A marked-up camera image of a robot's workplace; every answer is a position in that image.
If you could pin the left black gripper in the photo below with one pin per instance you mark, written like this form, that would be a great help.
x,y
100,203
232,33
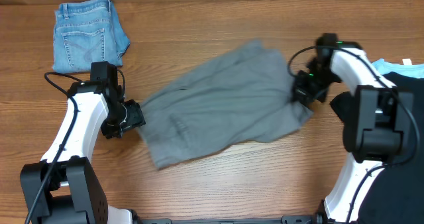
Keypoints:
x,y
136,118

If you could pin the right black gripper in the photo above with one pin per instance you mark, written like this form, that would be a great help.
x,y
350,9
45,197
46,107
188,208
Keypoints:
x,y
298,89

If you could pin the grey cargo shorts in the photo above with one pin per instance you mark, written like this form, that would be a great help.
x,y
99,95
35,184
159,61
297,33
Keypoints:
x,y
243,95

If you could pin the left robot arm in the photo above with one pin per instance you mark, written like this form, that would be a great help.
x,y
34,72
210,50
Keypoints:
x,y
63,187

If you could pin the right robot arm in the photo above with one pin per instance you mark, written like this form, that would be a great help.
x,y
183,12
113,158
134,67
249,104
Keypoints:
x,y
376,129

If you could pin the folded blue denim jeans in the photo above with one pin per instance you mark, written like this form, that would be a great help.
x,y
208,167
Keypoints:
x,y
87,32

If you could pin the light blue t-shirt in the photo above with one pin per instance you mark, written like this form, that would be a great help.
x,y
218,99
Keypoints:
x,y
406,69

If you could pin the black t-shirt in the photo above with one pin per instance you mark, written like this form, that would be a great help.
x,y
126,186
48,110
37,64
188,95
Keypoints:
x,y
396,195

